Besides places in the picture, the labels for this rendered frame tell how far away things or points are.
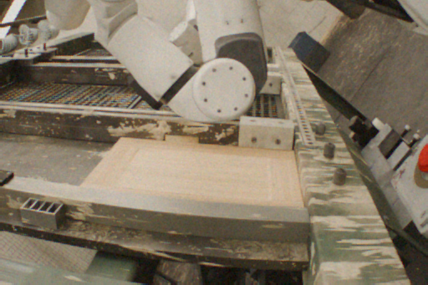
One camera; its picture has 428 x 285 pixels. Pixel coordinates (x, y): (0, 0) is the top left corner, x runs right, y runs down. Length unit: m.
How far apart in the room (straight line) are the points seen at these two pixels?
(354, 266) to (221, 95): 0.28
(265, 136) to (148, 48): 0.49
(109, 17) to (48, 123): 0.59
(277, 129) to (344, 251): 0.46
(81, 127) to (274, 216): 0.58
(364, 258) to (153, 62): 0.38
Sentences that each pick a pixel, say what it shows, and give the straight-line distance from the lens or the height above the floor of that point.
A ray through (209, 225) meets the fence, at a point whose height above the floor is 1.02.
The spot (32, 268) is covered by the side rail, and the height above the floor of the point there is 1.20.
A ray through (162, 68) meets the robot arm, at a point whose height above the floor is 1.21.
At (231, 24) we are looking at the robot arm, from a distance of 0.56.
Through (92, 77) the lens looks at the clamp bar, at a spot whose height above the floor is 1.49.
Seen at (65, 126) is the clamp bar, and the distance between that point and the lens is 1.08.
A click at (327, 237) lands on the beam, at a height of 0.89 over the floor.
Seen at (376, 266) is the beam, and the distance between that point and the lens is 0.57.
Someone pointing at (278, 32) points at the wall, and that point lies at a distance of 6.21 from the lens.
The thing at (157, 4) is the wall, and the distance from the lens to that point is 6.27.
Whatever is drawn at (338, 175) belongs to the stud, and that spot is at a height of 0.87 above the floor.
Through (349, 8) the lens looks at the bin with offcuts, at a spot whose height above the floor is 0.16.
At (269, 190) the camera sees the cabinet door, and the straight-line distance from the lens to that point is 0.79.
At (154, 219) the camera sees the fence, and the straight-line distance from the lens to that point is 0.67.
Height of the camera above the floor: 1.17
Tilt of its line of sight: 6 degrees down
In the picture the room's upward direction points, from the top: 54 degrees counter-clockwise
